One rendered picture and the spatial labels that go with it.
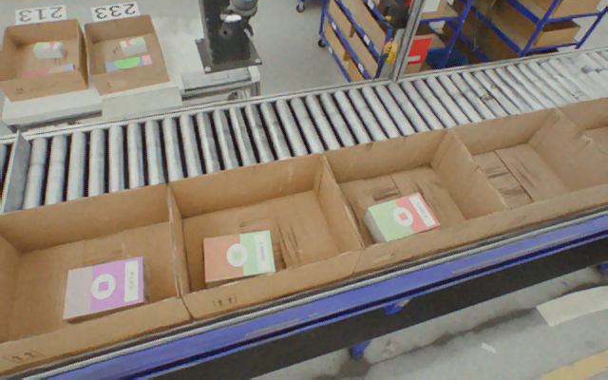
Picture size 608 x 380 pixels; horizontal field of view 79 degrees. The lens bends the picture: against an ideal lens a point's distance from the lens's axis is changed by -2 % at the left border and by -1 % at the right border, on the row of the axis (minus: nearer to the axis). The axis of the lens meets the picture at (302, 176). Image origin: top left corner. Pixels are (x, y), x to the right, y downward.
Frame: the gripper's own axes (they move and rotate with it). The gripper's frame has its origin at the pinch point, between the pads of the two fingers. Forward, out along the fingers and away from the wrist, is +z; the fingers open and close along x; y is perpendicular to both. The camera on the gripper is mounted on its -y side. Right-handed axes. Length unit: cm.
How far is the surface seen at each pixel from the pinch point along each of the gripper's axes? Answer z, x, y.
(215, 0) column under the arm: -1.6, 12.6, 4.1
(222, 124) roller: -1.4, -16.3, -34.1
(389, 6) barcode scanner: -18, -43, 37
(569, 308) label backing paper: 2, -205, -13
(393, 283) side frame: -63, -75, -50
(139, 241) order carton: -45, -18, -77
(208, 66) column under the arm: 20.2, 4.3, -13.5
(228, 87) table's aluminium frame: 17.4, -8.2, -17.0
